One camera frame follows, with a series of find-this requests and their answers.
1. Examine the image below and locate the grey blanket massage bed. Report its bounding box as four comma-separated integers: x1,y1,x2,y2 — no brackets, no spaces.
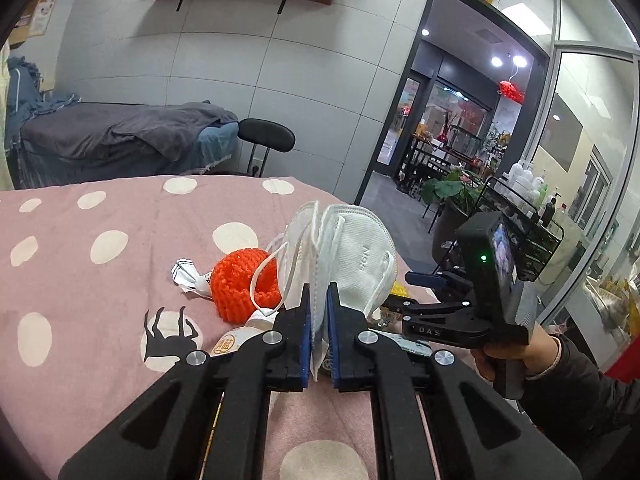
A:
6,101,240,188

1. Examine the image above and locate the red hanging lantern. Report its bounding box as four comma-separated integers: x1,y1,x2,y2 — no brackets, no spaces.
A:
498,80,525,104

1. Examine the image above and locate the green potted plant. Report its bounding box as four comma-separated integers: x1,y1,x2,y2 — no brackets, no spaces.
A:
421,167,484,216

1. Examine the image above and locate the black wire rack cart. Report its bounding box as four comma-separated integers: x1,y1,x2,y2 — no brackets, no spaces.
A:
470,177,564,282

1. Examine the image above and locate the blue clothes pile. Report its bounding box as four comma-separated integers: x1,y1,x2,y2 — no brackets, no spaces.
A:
4,58,81,150

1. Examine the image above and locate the right hand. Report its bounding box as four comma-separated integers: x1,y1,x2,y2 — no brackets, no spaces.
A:
471,324,562,382

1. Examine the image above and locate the striped paper wrapper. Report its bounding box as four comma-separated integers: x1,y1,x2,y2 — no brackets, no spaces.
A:
170,258,213,300

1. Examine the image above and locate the white N95 face mask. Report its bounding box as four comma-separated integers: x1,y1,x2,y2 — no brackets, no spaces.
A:
248,200,397,377

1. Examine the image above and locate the black round stool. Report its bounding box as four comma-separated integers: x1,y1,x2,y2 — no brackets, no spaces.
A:
238,118,296,177

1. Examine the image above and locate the right forearm dark sleeve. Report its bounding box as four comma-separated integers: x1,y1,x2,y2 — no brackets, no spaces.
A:
521,336,639,479

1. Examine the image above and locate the wall poster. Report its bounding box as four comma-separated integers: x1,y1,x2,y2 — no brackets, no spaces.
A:
28,0,58,37

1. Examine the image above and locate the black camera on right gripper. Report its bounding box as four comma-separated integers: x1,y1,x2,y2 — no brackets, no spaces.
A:
456,211,523,326

